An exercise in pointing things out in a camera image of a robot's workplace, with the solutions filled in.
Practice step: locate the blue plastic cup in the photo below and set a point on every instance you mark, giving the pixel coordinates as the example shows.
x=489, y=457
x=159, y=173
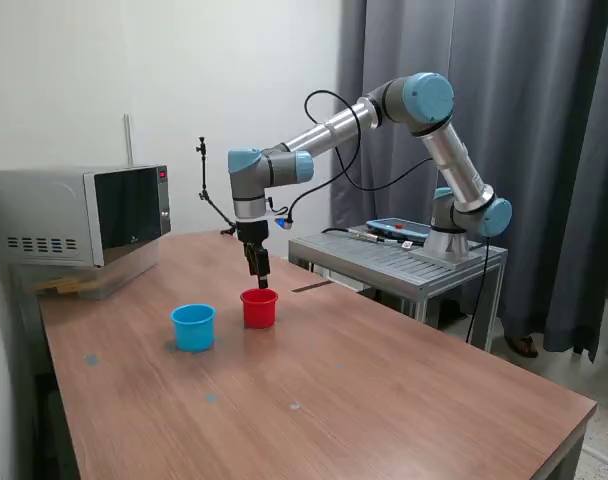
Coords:
x=194, y=335

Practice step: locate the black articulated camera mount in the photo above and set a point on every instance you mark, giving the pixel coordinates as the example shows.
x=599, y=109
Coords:
x=203, y=170

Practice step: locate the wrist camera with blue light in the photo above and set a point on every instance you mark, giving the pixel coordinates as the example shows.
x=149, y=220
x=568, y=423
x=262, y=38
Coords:
x=283, y=222

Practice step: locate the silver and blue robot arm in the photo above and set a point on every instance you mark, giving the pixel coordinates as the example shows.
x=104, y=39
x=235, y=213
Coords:
x=429, y=97

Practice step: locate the black sandal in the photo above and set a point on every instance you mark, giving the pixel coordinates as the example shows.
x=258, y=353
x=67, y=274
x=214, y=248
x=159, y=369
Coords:
x=524, y=346

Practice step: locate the white wall pipe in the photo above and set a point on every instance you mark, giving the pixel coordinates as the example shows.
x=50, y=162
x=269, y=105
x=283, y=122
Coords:
x=128, y=140

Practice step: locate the blue teach pendant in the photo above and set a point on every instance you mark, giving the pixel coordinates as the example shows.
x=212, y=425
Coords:
x=389, y=226

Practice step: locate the grey table leg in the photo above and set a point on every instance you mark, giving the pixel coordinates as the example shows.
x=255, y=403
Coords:
x=576, y=450

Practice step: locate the silver microwave oven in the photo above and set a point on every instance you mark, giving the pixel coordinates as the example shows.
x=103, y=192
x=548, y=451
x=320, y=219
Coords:
x=44, y=210

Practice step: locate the wooden sticks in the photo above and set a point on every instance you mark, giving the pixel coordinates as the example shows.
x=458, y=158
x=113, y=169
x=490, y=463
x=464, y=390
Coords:
x=59, y=286

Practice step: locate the grey metal side table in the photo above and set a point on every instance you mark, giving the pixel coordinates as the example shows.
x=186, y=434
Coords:
x=384, y=260

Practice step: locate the grey curtain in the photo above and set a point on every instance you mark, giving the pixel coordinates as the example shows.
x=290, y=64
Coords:
x=534, y=50

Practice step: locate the black tape strip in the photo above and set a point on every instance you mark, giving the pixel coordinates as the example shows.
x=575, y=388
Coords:
x=311, y=287

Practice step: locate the red plastic cup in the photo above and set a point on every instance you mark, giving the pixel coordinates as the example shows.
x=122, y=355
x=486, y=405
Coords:
x=259, y=315

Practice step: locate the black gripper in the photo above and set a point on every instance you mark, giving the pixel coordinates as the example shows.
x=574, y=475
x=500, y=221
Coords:
x=252, y=232

